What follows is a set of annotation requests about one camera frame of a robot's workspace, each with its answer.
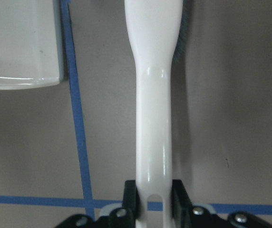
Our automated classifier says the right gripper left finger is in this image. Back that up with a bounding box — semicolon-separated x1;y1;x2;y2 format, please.
56;180;140;228

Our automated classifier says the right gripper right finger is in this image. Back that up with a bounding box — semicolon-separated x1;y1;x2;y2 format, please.
172;180;272;228

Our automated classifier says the white hand brush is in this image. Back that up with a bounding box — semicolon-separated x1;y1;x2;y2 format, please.
125;0;184;228

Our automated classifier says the beige plastic dustpan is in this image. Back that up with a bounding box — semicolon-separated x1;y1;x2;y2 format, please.
0;0;65;90

